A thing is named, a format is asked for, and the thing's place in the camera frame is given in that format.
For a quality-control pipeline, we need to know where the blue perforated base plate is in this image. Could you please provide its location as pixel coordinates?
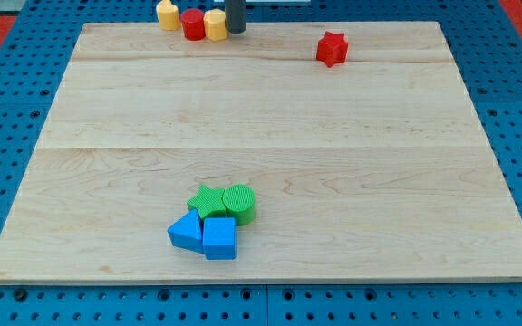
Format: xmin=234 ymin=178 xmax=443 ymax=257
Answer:
xmin=0 ymin=1 xmax=522 ymax=325

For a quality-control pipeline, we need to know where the wooden board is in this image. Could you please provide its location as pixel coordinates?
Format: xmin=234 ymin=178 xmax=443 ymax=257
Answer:
xmin=0 ymin=21 xmax=522 ymax=285

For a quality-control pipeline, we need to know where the blue triangle block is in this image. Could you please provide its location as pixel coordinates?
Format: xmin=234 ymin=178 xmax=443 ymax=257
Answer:
xmin=167 ymin=209 xmax=204 ymax=254

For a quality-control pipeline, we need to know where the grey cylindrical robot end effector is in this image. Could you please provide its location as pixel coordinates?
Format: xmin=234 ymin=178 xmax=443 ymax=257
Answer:
xmin=224 ymin=0 xmax=247 ymax=34

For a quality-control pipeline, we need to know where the blue cube block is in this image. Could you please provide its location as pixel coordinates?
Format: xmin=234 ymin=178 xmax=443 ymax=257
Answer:
xmin=202 ymin=217 xmax=237 ymax=260

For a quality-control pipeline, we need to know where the red star block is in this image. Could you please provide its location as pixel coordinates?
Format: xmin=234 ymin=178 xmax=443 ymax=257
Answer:
xmin=316 ymin=31 xmax=349 ymax=68

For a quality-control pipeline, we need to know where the green cylinder block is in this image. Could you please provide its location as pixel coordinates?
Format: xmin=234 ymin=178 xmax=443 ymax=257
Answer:
xmin=222 ymin=184 xmax=256 ymax=226

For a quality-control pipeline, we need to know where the green star block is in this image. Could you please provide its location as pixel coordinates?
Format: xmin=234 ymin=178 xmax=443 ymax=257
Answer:
xmin=187 ymin=185 xmax=227 ymax=221

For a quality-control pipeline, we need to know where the yellow heart block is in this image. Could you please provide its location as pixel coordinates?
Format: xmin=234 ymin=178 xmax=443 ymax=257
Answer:
xmin=155 ymin=0 xmax=180 ymax=31

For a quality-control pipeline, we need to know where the red cylinder block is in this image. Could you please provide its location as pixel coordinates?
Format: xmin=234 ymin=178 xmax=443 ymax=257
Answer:
xmin=180 ymin=8 xmax=206 ymax=41

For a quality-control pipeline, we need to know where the yellow hexagon block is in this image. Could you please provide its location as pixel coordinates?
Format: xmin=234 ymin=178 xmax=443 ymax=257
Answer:
xmin=204 ymin=9 xmax=228 ymax=42

